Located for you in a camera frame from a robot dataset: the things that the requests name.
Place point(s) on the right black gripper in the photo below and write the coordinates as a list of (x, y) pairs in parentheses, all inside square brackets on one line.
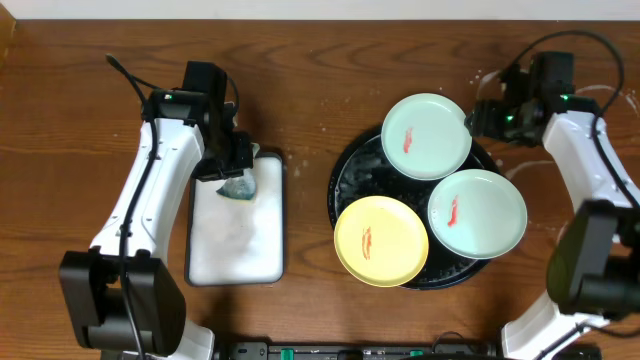
[(483, 122)]

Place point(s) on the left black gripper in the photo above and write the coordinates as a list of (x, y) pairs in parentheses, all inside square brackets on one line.
[(226, 167)]

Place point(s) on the green yellow sponge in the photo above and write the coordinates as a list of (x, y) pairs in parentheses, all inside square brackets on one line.
[(243, 187)]

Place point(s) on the light green plate top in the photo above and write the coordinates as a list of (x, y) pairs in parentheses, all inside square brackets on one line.
[(424, 138)]

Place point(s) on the light green plate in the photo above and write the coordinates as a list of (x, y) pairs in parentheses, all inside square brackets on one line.
[(477, 214), (424, 138)]

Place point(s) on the yellow plate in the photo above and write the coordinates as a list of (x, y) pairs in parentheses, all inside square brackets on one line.
[(381, 241)]

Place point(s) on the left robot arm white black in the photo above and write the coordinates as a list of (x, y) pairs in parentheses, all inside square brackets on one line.
[(119, 294)]

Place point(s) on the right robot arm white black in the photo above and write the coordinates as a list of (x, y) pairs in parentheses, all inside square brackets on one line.
[(592, 278)]

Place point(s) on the rectangular soapy water tray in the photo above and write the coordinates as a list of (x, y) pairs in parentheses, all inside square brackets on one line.
[(238, 242)]

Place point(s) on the round black tray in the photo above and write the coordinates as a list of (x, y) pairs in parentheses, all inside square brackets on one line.
[(363, 170)]

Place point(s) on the black base rail bottom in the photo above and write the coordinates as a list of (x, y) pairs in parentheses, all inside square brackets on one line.
[(263, 348)]

